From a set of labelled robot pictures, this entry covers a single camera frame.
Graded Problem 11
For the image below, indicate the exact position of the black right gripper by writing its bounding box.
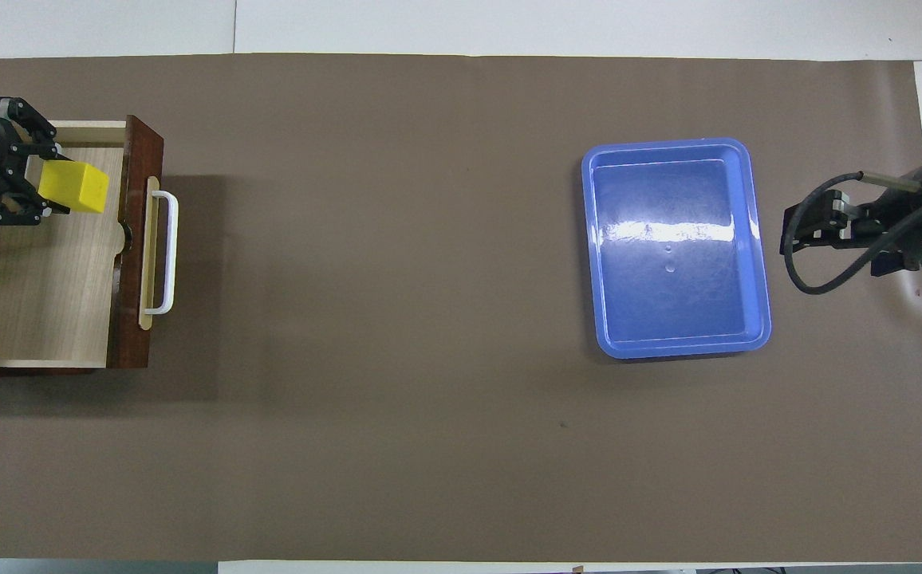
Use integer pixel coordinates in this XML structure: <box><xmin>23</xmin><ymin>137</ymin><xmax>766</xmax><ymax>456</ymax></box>
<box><xmin>780</xmin><ymin>190</ymin><xmax>922</xmax><ymax>278</ymax></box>

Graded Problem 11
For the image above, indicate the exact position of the yellow cube block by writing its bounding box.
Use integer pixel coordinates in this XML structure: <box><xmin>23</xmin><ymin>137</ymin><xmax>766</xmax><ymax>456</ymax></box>
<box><xmin>37</xmin><ymin>160</ymin><xmax>110</xmax><ymax>215</ymax></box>

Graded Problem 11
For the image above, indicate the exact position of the wooden drawer with white handle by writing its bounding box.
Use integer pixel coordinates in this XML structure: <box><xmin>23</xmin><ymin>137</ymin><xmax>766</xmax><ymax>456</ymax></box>
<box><xmin>0</xmin><ymin>115</ymin><xmax>180</xmax><ymax>377</ymax></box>

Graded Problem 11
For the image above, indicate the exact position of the blue plastic tray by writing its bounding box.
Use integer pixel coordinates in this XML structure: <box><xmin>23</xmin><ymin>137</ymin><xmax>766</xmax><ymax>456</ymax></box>
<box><xmin>581</xmin><ymin>137</ymin><xmax>773</xmax><ymax>360</ymax></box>

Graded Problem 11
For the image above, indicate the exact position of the brown paper table mat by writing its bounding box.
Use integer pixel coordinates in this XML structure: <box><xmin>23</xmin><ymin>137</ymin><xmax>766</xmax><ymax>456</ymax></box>
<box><xmin>0</xmin><ymin>52</ymin><xmax>922</xmax><ymax>564</ymax></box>

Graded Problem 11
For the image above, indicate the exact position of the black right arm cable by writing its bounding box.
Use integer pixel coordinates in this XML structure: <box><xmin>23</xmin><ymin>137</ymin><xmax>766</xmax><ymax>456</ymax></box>
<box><xmin>783</xmin><ymin>171</ymin><xmax>922</xmax><ymax>297</ymax></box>

